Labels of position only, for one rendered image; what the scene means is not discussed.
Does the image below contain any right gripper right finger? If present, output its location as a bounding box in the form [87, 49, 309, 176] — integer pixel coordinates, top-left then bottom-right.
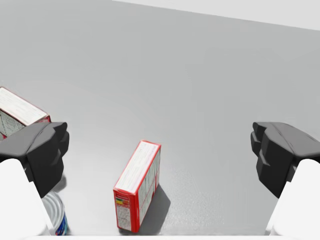
[250, 121, 320, 237]

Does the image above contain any blue and white can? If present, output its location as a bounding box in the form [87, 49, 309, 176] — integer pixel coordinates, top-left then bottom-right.
[41, 191, 69, 236]

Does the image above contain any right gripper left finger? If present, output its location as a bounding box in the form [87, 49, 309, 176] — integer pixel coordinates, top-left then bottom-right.
[0, 121, 70, 237]

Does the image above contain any large red and white carton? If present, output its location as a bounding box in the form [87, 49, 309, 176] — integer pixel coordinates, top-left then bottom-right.
[0, 86, 52, 141]

